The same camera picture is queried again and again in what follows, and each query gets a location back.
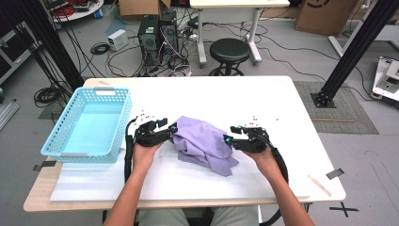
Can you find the black tape cross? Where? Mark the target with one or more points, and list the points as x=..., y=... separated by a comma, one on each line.
x=343, y=209

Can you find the grey shelf unit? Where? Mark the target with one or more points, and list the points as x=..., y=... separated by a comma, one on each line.
x=12, y=59

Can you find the black metal frame post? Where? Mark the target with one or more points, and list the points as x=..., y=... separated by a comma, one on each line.
x=354, y=47
x=53, y=40

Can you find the black computer tower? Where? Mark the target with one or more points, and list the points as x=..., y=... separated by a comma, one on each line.
x=168, y=34
x=148, y=37

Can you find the wooden stick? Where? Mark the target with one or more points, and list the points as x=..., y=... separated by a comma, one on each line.
x=320, y=186

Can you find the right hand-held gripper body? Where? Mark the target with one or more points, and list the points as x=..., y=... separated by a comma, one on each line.
x=254, y=142

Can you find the purple shorts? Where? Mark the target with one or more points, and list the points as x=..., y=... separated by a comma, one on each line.
x=200, y=141

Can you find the small white box device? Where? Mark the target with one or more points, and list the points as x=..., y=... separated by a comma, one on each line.
x=117, y=40

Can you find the grey floor mat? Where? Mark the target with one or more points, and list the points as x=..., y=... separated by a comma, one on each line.
x=345, y=106

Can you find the light blue plastic basket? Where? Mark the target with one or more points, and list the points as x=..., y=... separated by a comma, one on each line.
x=94, y=128

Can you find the white desk frame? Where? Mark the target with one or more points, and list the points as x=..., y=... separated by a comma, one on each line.
x=335, y=44

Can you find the round white table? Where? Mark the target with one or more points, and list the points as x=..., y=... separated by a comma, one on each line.
x=78, y=14

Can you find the person's right hand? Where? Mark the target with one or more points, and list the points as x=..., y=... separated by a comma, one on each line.
x=265, y=161

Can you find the person's grey trousers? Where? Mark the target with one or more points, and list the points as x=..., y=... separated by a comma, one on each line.
x=163, y=218

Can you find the black tape piece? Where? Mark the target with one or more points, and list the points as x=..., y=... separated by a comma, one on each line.
x=47, y=164
x=335, y=173

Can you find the white desk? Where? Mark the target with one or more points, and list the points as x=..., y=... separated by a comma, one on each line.
x=238, y=3

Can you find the large printed cardboard box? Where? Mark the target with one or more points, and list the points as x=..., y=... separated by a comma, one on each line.
x=326, y=19

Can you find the person's left hand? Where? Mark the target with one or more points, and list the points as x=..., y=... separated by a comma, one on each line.
x=146, y=157

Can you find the metal profile bars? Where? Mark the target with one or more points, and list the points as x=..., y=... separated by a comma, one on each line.
x=6, y=114

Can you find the black round stool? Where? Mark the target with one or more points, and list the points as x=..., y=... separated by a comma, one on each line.
x=230, y=51

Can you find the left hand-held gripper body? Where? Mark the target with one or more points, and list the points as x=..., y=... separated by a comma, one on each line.
x=150, y=136

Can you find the white flat device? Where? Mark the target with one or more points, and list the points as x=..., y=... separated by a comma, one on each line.
x=387, y=81

